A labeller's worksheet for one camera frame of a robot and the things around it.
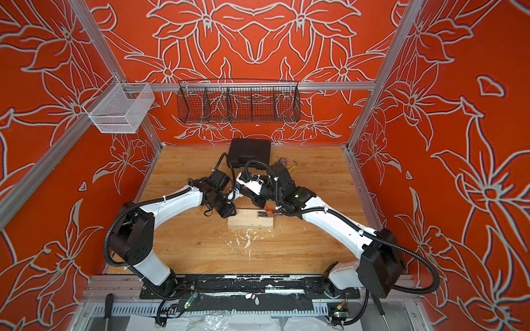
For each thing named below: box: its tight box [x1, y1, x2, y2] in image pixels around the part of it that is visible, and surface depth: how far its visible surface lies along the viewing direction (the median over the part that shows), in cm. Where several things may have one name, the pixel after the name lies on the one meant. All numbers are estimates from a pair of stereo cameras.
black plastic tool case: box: [227, 137, 272, 169], surface depth 115 cm
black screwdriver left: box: [103, 293, 114, 331], surface depth 71 cm
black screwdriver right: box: [370, 293, 392, 331], surface depth 71 cm
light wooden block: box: [227, 208, 274, 231], surface depth 87 cm
